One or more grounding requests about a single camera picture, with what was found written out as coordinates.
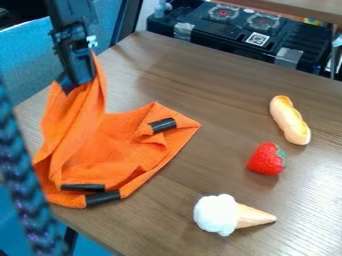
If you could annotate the red toy strawberry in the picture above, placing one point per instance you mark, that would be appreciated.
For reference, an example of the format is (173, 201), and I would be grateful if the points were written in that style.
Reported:
(266, 159)

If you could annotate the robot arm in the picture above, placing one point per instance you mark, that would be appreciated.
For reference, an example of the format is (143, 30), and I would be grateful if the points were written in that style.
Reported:
(71, 11)

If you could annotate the toy ice cream cone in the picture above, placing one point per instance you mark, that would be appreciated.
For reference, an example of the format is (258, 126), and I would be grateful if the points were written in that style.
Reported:
(222, 215)

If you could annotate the toy bread loaf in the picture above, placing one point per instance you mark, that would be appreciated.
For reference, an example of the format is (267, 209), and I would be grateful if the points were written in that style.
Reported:
(289, 120)

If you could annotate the orange cloth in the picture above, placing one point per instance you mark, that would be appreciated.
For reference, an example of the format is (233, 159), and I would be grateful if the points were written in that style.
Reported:
(107, 150)

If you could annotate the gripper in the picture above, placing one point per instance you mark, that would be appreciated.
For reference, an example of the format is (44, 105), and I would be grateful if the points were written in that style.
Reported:
(76, 56)

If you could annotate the black toy stove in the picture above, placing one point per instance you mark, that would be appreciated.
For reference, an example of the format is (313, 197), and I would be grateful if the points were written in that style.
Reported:
(249, 30)

